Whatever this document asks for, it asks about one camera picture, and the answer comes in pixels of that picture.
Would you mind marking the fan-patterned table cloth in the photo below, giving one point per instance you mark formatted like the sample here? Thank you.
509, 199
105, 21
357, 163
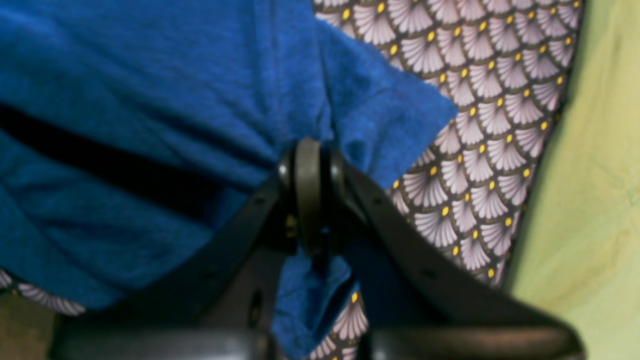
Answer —
490, 125

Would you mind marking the blue long-sleeve T-shirt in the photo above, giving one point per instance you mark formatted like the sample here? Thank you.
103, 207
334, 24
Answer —
133, 130

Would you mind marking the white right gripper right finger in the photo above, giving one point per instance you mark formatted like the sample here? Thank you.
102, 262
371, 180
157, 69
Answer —
421, 306

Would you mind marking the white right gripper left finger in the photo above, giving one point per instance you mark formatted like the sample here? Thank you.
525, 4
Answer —
219, 304

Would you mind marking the green cloth sheet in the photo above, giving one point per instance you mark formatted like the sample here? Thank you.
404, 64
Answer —
577, 253

